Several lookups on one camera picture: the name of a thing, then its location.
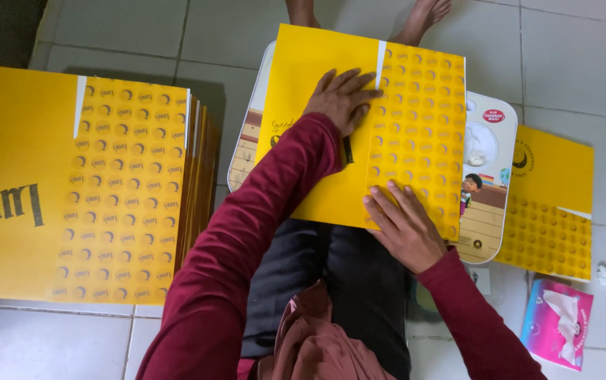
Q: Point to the person's left hand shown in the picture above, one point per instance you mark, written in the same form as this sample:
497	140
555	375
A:
337	103

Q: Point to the person's right hand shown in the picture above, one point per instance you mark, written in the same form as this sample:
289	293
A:
408	237

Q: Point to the yellow cardboard box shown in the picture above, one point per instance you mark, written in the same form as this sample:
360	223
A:
324	174
551	200

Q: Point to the person's black trousers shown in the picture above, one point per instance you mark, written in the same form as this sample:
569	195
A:
355	274

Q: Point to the small white card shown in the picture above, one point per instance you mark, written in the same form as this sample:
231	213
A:
480	281

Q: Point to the person's left foot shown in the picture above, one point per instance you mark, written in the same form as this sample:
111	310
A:
303	11

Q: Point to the person's foot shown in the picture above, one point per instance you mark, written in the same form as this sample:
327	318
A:
303	11
421	18

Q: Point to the small white cartoon lap table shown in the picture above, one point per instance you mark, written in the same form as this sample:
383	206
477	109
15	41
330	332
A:
487	169

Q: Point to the person's right foot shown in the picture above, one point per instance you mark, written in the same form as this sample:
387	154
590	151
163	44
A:
421	18

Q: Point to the person's maroon shirt hem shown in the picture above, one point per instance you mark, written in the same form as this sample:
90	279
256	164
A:
313	343

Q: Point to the pink tissue packet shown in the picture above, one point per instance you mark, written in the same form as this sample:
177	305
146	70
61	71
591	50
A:
548	327

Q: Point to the stack of yellow box sheets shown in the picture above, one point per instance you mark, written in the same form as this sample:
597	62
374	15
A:
70	184

